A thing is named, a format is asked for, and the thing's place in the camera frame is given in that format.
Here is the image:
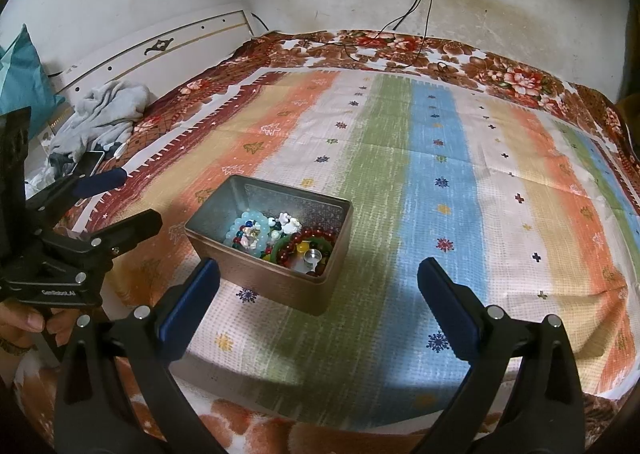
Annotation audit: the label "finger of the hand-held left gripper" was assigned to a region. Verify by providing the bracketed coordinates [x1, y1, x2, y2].
[25, 167, 128, 216]
[37, 208, 164, 276]

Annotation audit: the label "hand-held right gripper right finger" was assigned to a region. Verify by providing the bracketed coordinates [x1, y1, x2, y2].
[416, 256, 589, 454]

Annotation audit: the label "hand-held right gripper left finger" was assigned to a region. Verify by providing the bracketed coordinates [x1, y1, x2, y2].
[52, 257, 227, 454]

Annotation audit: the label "metal tin box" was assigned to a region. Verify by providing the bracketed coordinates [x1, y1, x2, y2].
[184, 175, 355, 318]

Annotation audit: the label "light blue bead bracelet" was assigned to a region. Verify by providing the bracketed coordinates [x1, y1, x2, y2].
[223, 210, 273, 251]

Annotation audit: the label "multicoloured glass bead bracelet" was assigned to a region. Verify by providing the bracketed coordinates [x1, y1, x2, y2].
[236, 220, 271, 251]

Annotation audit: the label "green jade bangle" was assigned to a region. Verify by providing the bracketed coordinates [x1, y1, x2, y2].
[270, 233, 335, 266]

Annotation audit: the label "dark red bead bracelet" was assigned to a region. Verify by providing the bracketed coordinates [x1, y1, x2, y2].
[277, 228, 335, 266]

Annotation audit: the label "yellow and dark bead bracelet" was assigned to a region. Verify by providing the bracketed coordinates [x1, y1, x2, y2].
[295, 243, 331, 271]

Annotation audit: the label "white pearl bracelet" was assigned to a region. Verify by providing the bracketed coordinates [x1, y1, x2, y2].
[267, 212, 302, 237]

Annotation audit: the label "person's left hand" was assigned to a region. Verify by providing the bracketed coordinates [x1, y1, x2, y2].
[0, 302, 82, 354]

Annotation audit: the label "smartphone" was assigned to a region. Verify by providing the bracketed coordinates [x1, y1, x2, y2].
[64, 150, 107, 179]

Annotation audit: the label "grey crumpled cloth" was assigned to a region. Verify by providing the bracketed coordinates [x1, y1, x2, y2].
[47, 80, 152, 166]

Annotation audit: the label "striped patterned cloth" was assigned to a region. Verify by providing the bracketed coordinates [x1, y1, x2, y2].
[60, 66, 640, 402]

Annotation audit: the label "teal pillow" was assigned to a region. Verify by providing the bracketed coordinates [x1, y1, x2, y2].
[0, 24, 69, 141]

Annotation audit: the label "white bed headboard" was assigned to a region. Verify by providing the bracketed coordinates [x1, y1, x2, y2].
[47, 9, 252, 102]

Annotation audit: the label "mustard yellow garment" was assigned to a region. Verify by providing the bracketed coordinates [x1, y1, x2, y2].
[614, 93, 640, 157]

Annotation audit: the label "striped colourful tablecloth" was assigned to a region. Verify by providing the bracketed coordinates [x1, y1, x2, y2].
[12, 29, 640, 454]

